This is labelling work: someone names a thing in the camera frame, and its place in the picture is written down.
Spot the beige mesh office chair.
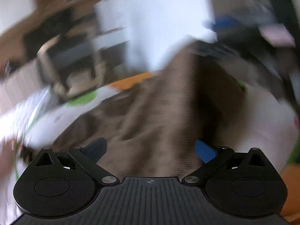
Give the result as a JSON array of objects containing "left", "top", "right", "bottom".
[{"left": 34, "top": 25, "right": 113, "bottom": 99}]

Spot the brown corduroy dotted garment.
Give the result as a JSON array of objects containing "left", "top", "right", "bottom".
[{"left": 51, "top": 41, "right": 245, "bottom": 178}]

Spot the cartoon printed play mat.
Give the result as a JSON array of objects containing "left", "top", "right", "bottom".
[{"left": 1, "top": 73, "right": 299, "bottom": 224}]

